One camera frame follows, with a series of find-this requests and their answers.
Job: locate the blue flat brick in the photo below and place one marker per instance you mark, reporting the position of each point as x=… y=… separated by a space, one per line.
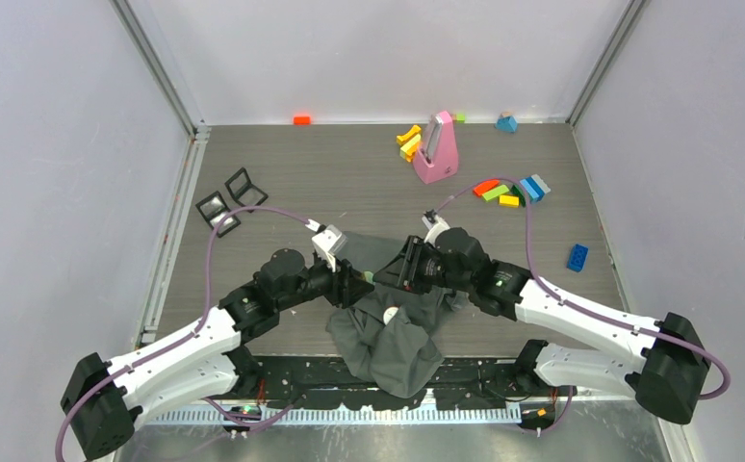
x=577 y=257

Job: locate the blue triangular block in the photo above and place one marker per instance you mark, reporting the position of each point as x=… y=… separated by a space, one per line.
x=507 y=123

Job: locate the black brooch box near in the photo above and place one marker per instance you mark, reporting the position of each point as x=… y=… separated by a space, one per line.
x=215 y=212

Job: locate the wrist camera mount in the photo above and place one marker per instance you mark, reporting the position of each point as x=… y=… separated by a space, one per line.
x=327 y=240
x=435 y=226

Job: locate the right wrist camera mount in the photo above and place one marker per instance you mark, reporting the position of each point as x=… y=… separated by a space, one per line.
x=435 y=226

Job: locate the orange long block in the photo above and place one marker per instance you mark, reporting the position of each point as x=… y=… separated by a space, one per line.
x=485 y=186

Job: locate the black brooch box far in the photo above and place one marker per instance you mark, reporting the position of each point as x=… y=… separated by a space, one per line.
x=244 y=191

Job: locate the stacked blue green bricks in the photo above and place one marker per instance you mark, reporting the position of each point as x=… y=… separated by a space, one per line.
x=533 y=187

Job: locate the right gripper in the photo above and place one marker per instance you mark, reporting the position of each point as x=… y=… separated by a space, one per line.
x=403 y=271

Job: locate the pink metronome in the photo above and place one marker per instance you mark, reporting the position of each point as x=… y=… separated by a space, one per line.
x=437 y=156

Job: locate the black brooch box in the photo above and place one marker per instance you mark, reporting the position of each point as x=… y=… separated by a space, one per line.
x=215 y=212
x=244 y=191

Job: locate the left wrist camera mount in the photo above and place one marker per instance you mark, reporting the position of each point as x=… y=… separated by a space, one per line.
x=327 y=240

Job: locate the grey t-shirt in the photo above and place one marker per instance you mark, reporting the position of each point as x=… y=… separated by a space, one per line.
x=399 y=357

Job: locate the small yellow block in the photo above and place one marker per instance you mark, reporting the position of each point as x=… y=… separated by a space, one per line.
x=511 y=201

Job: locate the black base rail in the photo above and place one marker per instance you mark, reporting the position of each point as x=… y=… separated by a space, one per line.
x=324 y=383

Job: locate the lime green block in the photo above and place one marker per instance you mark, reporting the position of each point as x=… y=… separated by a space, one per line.
x=495 y=192

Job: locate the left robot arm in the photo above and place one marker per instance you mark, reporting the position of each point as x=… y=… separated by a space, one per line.
x=106 y=401

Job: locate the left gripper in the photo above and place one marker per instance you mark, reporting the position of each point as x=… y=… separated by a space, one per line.
x=346 y=285

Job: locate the yellow curved blocks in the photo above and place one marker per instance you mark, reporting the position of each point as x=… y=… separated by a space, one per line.
x=409 y=142

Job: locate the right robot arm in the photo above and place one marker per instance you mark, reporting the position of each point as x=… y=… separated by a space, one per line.
x=589 y=325

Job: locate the red block by wall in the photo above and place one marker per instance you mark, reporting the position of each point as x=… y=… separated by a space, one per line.
x=302 y=119

